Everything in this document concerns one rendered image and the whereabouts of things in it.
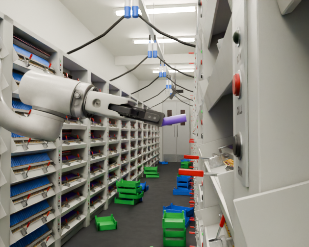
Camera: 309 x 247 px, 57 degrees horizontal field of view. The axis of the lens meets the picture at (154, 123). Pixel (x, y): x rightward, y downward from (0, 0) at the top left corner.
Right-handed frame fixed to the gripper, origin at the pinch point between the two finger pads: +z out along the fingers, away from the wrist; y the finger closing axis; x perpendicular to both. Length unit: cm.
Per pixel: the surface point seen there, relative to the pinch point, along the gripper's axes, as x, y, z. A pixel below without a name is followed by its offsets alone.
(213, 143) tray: 2.6, 21.0, 16.4
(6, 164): 46, 99, -92
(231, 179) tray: 4.6, -39.2, 12.3
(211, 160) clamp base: 6.3, 2.3, 14.9
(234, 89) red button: -2.1, -44.4, 10.0
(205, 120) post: -3.5, 21.3, 12.6
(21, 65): -16, 113, -108
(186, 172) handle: 7.0, -23.8, 9.0
